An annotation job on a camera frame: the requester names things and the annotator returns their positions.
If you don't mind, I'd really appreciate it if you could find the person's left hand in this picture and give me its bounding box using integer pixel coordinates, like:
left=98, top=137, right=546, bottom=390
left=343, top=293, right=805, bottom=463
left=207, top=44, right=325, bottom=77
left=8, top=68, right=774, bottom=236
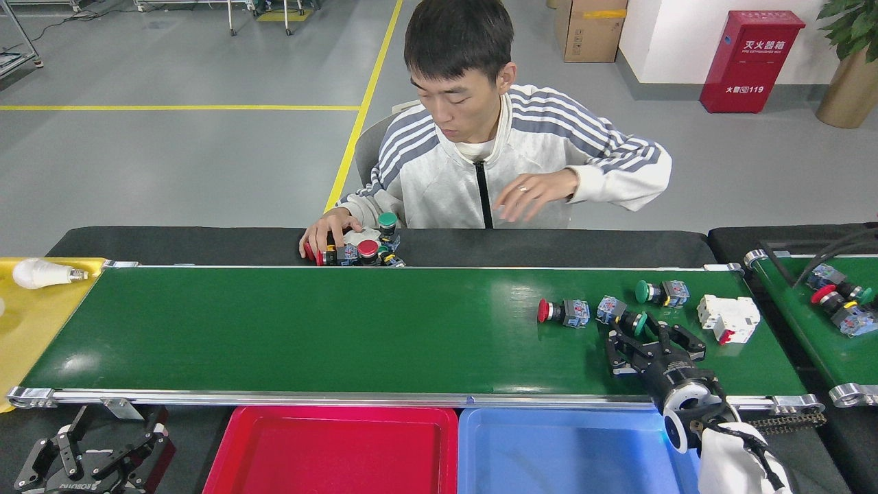
left=494, top=170, right=580, bottom=222

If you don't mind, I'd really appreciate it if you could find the metal frame rack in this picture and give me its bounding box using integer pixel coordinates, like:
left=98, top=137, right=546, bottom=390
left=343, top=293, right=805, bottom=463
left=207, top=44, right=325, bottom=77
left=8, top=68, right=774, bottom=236
left=0, top=0, right=43, bottom=78

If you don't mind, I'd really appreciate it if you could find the white metal stand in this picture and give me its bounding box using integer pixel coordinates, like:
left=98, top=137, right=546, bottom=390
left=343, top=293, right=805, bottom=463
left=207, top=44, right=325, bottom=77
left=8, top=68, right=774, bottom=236
left=134, top=0, right=306, bottom=36

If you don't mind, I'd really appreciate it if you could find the yellow plastic tray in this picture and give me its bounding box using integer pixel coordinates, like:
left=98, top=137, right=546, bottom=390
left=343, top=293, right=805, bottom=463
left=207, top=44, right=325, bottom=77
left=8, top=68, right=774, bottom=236
left=0, top=257, right=109, bottom=414

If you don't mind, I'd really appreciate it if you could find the red plastic tray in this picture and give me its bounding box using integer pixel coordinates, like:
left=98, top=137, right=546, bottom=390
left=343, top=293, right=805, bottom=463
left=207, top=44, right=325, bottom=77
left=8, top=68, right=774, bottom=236
left=202, top=406, right=459, bottom=494

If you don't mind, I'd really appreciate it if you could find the red fire extinguisher cabinet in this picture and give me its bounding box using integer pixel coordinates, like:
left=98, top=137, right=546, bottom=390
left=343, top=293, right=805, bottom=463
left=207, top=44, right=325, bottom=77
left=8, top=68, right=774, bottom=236
left=700, top=10, right=807, bottom=114

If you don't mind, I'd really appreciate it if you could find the green belt conveyor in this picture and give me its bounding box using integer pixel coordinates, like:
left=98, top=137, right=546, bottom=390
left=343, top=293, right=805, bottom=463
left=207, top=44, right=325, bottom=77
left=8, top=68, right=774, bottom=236
left=744, top=248, right=878, bottom=408
left=7, top=261, right=826, bottom=414

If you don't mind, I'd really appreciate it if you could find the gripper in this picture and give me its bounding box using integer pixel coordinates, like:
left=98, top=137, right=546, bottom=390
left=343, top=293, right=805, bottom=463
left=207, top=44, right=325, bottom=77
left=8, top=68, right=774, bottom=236
left=606, top=322, right=717, bottom=412
left=15, top=408, right=176, bottom=494

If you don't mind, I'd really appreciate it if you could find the white light bulb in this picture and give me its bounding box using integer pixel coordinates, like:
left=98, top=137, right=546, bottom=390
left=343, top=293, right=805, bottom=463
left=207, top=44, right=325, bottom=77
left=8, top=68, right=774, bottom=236
left=12, top=259, right=90, bottom=290

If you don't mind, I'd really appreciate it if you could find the black cable bundle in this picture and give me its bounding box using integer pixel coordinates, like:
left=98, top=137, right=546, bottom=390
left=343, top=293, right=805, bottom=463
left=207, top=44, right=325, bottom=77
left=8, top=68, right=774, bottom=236
left=758, top=226, right=878, bottom=289

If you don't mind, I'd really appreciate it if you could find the potted plant in gold pot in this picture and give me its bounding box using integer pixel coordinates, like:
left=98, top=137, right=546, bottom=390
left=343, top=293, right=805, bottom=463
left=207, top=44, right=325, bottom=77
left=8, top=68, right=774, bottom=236
left=815, top=0, right=878, bottom=129

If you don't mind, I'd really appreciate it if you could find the conveyor drive chain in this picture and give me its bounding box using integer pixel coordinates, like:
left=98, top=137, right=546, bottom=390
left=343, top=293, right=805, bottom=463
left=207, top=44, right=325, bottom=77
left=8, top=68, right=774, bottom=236
left=744, top=410, right=827, bottom=436

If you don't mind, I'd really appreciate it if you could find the brown cardboard box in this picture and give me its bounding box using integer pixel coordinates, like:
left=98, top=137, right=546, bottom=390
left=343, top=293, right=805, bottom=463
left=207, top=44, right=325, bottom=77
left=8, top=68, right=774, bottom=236
left=554, top=0, right=628, bottom=64

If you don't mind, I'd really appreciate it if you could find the blue plastic tray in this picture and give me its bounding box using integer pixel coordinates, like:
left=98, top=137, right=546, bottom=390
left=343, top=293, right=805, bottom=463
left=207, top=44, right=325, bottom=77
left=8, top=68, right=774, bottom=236
left=458, top=407, right=704, bottom=494

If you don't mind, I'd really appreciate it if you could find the person's right hand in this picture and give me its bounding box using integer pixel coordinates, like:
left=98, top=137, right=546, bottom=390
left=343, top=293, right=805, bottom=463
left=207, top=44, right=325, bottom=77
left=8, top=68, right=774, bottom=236
left=300, top=208, right=362, bottom=260

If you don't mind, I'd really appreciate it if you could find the person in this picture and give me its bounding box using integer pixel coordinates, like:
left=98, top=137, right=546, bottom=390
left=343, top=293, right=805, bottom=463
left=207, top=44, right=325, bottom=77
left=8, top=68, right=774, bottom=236
left=336, top=0, right=673, bottom=231

